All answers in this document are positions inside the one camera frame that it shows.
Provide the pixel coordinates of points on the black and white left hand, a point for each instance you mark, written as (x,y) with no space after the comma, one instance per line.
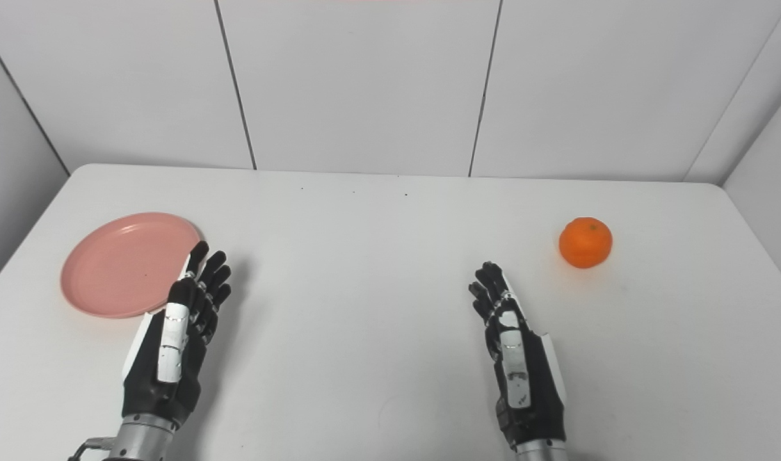
(173,346)

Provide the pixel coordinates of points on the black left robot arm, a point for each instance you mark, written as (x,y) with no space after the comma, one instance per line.
(141,442)

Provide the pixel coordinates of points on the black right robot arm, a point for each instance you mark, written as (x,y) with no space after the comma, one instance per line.
(541,451)

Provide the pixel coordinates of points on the pink round plate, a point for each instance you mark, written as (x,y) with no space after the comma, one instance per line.
(125,266)

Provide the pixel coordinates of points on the orange fruit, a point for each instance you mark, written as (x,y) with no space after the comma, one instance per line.
(586,243)

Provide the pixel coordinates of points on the black and white right hand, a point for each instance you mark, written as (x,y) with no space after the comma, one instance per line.
(522,378)

